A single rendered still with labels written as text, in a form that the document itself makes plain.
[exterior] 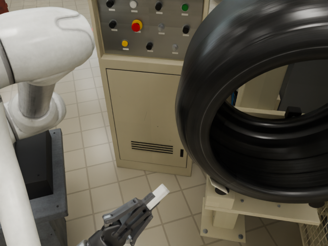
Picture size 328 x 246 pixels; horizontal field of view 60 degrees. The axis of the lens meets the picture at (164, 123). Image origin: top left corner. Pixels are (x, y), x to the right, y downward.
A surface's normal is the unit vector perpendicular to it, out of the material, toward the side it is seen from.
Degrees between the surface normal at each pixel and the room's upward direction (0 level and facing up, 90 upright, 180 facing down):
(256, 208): 0
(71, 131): 0
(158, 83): 90
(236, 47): 56
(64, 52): 88
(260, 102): 90
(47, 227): 90
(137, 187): 0
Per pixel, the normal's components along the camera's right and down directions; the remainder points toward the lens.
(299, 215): 0.00, -0.74
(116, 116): -0.17, 0.66
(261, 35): -0.48, -0.07
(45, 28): 0.50, -0.18
